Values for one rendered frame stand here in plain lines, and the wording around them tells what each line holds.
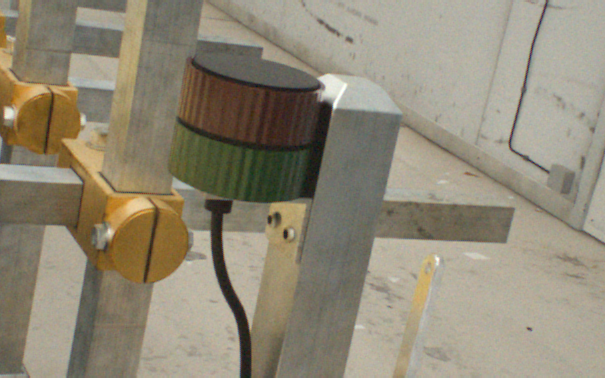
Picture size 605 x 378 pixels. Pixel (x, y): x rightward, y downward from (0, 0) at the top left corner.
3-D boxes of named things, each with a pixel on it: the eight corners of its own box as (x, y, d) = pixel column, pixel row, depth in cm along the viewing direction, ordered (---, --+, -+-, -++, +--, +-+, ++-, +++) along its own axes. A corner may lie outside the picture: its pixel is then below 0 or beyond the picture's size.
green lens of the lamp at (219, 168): (272, 160, 59) (281, 115, 59) (326, 205, 54) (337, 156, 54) (149, 152, 57) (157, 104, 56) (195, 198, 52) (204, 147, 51)
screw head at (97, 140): (112, 143, 89) (115, 126, 89) (121, 152, 87) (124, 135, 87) (82, 140, 88) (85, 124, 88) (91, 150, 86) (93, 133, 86)
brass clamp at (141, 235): (127, 210, 92) (139, 142, 90) (191, 286, 80) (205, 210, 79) (40, 206, 89) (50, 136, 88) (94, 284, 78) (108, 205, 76)
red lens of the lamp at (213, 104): (282, 109, 59) (291, 62, 58) (338, 149, 54) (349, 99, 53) (158, 97, 56) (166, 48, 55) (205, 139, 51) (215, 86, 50)
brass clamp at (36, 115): (41, 109, 113) (49, 52, 112) (84, 158, 102) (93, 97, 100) (-34, 102, 110) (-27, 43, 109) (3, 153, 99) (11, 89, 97)
